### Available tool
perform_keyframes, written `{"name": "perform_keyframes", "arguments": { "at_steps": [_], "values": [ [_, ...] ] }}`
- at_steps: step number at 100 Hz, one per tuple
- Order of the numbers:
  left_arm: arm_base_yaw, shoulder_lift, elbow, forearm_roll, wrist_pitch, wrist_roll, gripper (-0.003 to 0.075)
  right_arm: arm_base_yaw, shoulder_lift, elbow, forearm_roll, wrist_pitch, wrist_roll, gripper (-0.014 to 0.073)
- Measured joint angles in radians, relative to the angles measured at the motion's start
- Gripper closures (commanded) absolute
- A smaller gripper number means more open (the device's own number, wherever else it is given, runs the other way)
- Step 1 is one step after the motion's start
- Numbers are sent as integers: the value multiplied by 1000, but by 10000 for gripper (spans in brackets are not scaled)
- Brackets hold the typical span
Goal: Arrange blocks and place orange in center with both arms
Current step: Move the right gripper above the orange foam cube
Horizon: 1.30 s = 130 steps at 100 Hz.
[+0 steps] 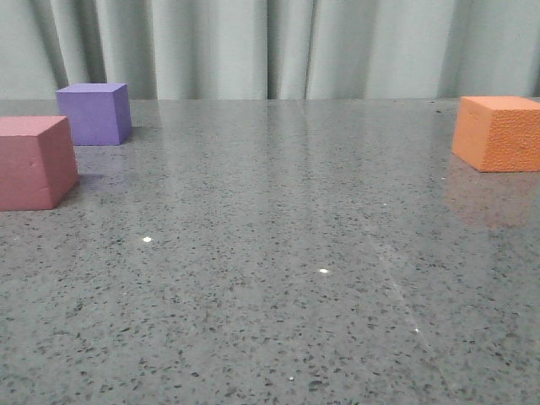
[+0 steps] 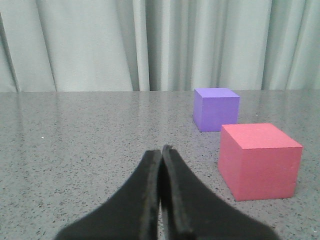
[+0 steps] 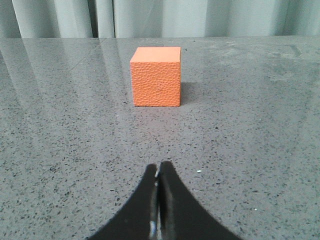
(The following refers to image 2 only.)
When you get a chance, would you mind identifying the purple foam cube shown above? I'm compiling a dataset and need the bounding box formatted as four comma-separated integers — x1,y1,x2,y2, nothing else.
192,88,240,132

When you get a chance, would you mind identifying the grey-green pleated curtain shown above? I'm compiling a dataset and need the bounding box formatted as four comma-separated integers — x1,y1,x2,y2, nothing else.
0,0,320,92

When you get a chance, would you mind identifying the pink foam cube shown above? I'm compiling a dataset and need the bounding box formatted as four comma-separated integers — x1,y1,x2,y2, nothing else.
218,123,303,201

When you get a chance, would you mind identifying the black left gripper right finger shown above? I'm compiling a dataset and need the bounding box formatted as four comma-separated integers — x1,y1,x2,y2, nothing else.
161,145,279,240

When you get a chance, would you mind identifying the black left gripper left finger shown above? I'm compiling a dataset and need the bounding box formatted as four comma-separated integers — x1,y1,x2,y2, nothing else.
56,150,161,240

